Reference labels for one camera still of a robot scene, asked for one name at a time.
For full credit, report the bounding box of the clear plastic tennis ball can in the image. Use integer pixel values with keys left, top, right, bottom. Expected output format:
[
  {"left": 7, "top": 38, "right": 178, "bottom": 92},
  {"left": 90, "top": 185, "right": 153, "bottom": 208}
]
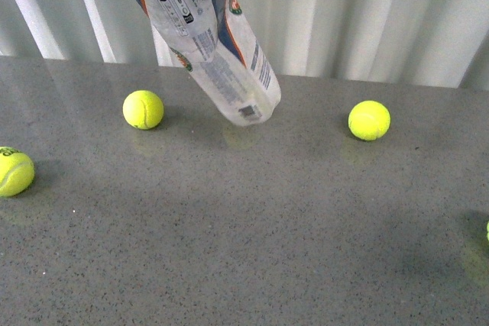
[{"left": 136, "top": 0, "right": 281, "bottom": 126}]

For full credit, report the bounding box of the yellow tennis ball left middle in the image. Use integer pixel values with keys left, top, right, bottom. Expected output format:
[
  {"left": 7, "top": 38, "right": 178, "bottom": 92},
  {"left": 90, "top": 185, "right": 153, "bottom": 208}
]
[{"left": 122, "top": 90, "right": 164, "bottom": 130}]

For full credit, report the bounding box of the plain yellow tennis ball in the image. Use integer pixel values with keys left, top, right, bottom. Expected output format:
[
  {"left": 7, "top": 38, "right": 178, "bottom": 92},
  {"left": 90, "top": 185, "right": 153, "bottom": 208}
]
[{"left": 348, "top": 100, "right": 391, "bottom": 141}]

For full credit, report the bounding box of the yellow tennis ball far left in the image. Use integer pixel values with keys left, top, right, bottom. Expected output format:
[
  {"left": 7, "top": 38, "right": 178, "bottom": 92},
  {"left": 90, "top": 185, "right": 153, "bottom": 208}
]
[{"left": 1, "top": 147, "right": 35, "bottom": 197}]

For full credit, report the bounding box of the white pleated curtain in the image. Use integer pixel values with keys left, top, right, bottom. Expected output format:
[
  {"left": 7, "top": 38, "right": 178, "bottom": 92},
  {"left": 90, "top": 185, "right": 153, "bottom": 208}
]
[{"left": 1, "top": 0, "right": 488, "bottom": 89}]

